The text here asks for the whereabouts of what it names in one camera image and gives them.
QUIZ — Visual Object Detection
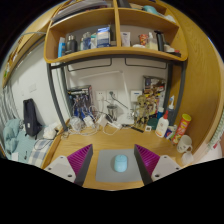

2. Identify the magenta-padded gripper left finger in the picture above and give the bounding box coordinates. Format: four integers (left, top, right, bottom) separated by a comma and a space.
44, 143, 94, 187

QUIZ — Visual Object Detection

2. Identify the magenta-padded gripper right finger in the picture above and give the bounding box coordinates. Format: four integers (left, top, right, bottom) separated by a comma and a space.
133, 143, 183, 186

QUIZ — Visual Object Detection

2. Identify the light blue computer mouse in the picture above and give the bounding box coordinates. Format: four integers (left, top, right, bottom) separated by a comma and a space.
113, 153, 129, 173

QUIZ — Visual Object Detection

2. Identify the grey mouse pad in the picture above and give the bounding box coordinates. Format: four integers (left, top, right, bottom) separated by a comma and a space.
95, 148, 145, 184

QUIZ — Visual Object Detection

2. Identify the white plastic wrapper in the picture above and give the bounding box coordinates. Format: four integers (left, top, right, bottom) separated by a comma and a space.
181, 151, 195, 167

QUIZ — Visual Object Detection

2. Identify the plaid cloth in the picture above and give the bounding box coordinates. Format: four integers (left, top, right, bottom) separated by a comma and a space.
28, 138, 54, 168

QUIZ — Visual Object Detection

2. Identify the white printed mug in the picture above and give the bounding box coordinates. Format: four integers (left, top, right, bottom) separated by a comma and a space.
176, 134, 194, 154

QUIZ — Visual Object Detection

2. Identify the small blue box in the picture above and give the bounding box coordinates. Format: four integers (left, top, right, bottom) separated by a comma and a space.
164, 125, 178, 140

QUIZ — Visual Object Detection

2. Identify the white red-capped lotion bottle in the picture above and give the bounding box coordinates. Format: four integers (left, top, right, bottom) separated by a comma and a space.
154, 109, 170, 138

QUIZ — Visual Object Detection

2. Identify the red chip can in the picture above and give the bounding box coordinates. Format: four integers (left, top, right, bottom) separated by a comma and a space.
171, 113, 193, 145

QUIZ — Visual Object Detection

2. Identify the dark green round base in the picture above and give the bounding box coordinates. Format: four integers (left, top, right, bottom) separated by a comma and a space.
146, 117, 160, 131

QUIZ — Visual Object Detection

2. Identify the clear plastic cup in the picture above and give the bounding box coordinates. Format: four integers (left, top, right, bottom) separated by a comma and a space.
68, 116, 83, 133

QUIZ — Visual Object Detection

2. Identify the black flat strip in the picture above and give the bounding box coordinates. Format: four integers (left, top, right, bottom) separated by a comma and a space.
130, 125, 145, 133

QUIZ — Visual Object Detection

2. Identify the teal blanket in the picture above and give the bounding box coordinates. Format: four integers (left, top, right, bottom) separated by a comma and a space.
3, 118, 34, 162

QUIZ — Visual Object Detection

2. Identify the small white charger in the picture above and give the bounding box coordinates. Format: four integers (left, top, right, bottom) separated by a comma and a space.
83, 115, 94, 128

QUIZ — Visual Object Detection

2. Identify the black backpack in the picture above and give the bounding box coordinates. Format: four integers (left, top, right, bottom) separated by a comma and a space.
22, 98, 43, 139

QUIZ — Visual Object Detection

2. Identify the blue bottle with white nozzle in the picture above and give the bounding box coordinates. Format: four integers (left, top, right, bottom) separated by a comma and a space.
156, 94, 176, 126

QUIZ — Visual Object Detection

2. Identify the white desk lamp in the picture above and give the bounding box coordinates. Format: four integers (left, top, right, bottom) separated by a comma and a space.
78, 69, 135, 127

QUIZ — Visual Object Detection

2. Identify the brown tree-man figure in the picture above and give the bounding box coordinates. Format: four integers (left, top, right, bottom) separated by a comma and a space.
134, 94, 151, 129

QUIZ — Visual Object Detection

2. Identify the large white charger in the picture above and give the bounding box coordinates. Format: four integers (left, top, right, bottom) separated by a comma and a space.
96, 114, 108, 128

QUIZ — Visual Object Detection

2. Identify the white power strip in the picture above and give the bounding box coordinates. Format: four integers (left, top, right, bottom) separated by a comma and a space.
108, 121, 123, 131

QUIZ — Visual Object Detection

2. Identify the blue robot model kit box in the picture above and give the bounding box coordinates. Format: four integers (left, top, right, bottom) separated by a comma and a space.
67, 84, 94, 118

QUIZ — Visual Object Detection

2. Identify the metal cup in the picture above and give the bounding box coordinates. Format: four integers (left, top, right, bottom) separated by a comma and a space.
107, 104, 118, 122

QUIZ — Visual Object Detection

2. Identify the colourful figure print box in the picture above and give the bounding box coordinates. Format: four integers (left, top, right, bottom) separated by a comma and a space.
142, 75, 167, 116

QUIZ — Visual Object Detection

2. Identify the wooden shelf unit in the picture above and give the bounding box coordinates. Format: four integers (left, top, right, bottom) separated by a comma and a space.
43, 0, 189, 64

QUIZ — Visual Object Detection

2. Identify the white cable tangle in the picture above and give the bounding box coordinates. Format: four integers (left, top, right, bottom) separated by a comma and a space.
61, 104, 101, 138

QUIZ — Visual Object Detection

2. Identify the white wall box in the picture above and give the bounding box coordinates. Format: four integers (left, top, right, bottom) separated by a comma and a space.
130, 89, 144, 103

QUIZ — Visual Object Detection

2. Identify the black plug with cable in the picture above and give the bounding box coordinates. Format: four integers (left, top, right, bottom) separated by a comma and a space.
109, 91, 130, 110

